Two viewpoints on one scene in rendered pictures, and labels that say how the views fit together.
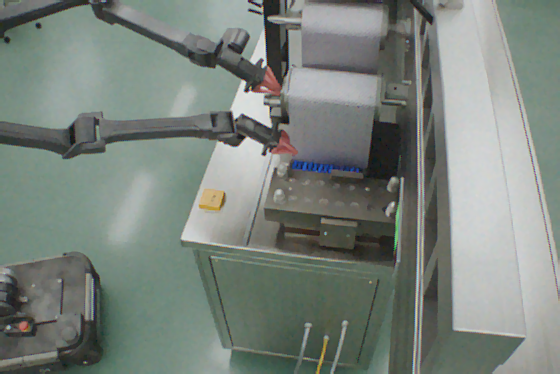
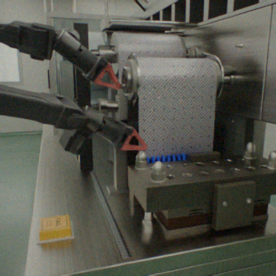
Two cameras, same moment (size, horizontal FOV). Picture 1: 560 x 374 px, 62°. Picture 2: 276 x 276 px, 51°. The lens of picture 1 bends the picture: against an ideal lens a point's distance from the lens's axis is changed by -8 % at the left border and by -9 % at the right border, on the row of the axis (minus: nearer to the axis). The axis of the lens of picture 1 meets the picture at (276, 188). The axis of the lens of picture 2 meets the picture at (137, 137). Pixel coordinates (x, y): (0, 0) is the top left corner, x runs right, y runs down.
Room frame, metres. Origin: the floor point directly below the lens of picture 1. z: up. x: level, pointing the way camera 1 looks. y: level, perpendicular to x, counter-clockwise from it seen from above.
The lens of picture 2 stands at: (0.42, 0.34, 1.27)
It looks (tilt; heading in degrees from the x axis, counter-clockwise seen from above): 13 degrees down; 330
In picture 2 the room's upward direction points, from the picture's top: straight up
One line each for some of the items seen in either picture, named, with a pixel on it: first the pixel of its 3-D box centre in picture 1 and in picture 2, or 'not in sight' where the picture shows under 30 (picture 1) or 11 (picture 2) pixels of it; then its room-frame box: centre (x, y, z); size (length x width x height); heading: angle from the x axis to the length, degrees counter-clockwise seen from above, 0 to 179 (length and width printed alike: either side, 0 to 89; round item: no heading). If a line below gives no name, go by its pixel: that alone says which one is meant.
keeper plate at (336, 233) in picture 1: (337, 234); (233, 205); (0.85, -0.17, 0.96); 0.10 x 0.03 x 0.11; 77
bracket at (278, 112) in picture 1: (281, 131); (116, 145); (1.20, -0.03, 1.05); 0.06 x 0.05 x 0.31; 77
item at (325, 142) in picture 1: (329, 144); (177, 130); (1.07, -0.16, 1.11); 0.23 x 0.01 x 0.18; 77
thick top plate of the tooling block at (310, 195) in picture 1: (336, 201); (209, 178); (0.94, -0.17, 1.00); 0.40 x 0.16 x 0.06; 77
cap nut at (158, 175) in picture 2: (279, 194); (158, 170); (0.94, -0.01, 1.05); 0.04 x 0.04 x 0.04
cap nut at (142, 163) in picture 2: (281, 169); (142, 159); (1.03, -0.02, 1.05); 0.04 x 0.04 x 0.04
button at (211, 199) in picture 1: (211, 199); (55, 227); (1.05, 0.21, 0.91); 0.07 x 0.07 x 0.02; 77
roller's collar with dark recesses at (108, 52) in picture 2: (296, 20); (106, 54); (1.41, -0.09, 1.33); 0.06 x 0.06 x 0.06; 77
